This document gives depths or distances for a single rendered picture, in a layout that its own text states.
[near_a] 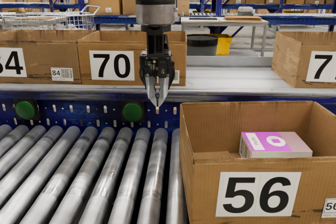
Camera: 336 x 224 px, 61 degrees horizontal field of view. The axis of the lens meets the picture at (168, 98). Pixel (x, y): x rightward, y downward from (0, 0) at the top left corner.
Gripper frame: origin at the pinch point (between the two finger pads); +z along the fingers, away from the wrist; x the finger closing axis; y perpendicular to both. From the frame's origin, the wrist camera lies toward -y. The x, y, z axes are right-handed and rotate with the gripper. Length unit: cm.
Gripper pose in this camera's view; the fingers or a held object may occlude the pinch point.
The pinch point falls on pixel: (157, 101)
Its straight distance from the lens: 75.2
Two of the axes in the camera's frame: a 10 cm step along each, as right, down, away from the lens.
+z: 0.0, 9.4, 3.5
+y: -0.3, 3.5, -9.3
